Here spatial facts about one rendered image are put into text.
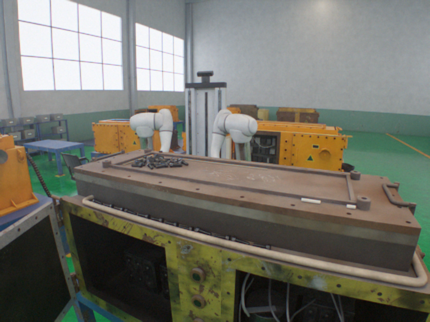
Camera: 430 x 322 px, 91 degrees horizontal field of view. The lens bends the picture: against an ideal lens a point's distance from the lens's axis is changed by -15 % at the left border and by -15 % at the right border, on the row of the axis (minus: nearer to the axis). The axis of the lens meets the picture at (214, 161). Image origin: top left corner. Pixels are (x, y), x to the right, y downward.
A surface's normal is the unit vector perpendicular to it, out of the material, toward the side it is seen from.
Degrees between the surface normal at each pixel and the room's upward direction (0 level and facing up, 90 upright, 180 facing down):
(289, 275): 90
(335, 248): 90
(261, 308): 0
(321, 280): 90
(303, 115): 90
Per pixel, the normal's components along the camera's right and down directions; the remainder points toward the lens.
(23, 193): 0.92, 0.10
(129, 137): -0.40, 0.22
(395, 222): 0.00, -0.97
